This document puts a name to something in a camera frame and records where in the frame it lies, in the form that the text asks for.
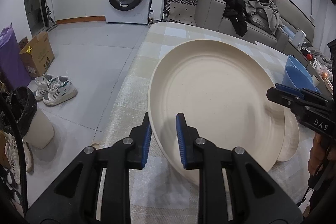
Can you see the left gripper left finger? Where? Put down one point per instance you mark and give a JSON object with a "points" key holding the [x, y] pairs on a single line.
{"points": [[94, 187]]}

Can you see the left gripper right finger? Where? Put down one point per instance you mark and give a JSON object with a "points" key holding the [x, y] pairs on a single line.
{"points": [[233, 187]]}

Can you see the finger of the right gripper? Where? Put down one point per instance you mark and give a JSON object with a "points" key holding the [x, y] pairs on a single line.
{"points": [[295, 105], [282, 92]]}

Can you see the blue bowl front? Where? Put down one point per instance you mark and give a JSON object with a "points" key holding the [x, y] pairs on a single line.
{"points": [[294, 78]]}

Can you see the blue bowl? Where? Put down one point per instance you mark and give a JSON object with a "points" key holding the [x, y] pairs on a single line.
{"points": [[292, 61], [294, 78]]}

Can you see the cream plate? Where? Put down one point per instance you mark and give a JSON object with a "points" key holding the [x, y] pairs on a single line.
{"points": [[291, 137], [222, 93]]}

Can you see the blue bowl back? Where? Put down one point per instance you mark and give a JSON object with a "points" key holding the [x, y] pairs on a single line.
{"points": [[292, 61]]}

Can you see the person's right hand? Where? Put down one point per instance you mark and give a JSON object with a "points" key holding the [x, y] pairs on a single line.
{"points": [[317, 153]]}

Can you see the red apple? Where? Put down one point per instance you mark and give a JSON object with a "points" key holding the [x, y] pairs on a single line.
{"points": [[309, 57]]}

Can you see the checked beige tablecloth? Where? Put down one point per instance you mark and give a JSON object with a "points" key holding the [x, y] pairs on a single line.
{"points": [[158, 193]]}

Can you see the grey sofa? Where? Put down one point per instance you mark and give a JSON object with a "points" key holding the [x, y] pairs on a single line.
{"points": [[209, 15]]}

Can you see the grey clothes pile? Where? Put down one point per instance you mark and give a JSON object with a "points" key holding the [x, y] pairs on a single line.
{"points": [[263, 14]]}

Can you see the white sneaker right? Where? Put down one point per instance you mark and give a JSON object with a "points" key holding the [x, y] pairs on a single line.
{"points": [[59, 90]]}

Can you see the white sneaker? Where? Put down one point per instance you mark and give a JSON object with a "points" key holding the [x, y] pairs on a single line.
{"points": [[42, 83], [59, 90]]}

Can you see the black jacket on sofa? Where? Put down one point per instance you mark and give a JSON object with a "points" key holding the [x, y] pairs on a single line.
{"points": [[235, 11]]}

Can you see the white sneaker left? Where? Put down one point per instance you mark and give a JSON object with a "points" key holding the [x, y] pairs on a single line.
{"points": [[42, 83]]}

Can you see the purple bag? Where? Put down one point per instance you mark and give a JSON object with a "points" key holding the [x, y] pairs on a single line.
{"points": [[11, 64]]}

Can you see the cardboard box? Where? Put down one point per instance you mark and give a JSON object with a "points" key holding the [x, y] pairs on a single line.
{"points": [[36, 54]]}

